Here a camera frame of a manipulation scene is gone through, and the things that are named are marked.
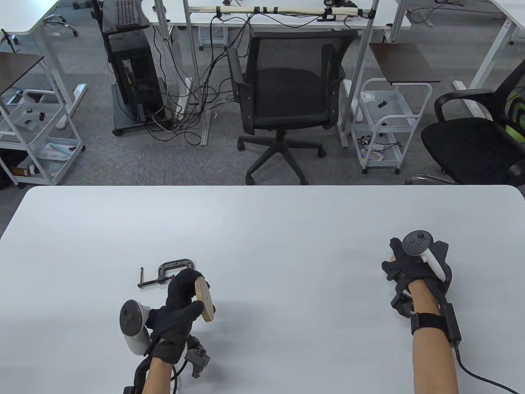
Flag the person's right hand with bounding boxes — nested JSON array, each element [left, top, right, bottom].
[[381, 237, 453, 294]]

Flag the person's left hand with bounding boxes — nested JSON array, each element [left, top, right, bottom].
[[144, 268, 210, 364]]

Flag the black metal clamp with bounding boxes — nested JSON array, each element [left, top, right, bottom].
[[138, 259, 196, 289]]

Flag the person's left forearm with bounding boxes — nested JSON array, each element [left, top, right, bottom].
[[142, 356, 177, 394]]

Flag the person's right forearm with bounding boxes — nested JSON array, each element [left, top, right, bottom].
[[408, 281, 459, 394]]

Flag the grey and white controller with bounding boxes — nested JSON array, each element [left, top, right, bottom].
[[402, 231, 445, 284], [119, 300, 151, 355]]

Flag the chrome chair base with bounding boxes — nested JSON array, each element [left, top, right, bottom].
[[404, 174, 458, 186], [42, 14, 78, 37]]

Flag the black office chair green back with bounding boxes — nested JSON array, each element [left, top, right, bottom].
[[421, 60, 525, 186]]

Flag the black computer tower on stand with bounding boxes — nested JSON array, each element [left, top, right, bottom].
[[91, 0, 169, 137]]

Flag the white paper sheet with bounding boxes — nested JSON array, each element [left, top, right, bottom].
[[39, 142, 79, 161]]

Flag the white power strip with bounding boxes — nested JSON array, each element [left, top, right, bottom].
[[176, 77, 194, 121]]

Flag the dark wood side table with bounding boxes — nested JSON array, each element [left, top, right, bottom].
[[0, 51, 45, 96], [368, 42, 441, 86]]

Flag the black bag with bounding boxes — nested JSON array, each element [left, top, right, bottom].
[[0, 149, 19, 190]]

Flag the black mesh office chair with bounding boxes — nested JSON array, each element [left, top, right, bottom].
[[225, 30, 358, 186]]

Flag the white desk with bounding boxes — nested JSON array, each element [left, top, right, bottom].
[[451, 0, 525, 120], [0, 0, 89, 130], [142, 0, 412, 52]]

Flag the black keyboard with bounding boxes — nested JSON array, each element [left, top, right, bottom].
[[116, 0, 138, 28]]

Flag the black cable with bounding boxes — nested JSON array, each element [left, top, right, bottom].
[[451, 343, 521, 394], [132, 355, 181, 394]]

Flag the white rolling wire cart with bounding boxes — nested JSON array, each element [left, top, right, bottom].
[[350, 78, 433, 175], [0, 88, 86, 188]]

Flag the tangled black floor cables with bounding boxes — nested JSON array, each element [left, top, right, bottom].
[[146, 12, 257, 145]]

